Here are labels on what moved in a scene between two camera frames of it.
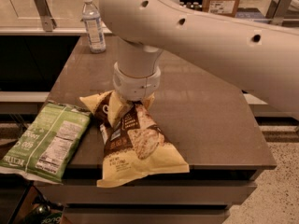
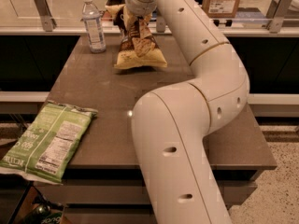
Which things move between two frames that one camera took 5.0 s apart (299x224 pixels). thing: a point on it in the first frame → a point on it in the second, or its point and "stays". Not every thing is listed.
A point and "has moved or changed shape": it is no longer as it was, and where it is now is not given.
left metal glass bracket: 44,10 stays
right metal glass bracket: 278,6 stays
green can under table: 43,214 stays
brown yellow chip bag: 135,147 has moved or changed shape
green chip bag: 46,147 stays
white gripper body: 135,86 → 140,6
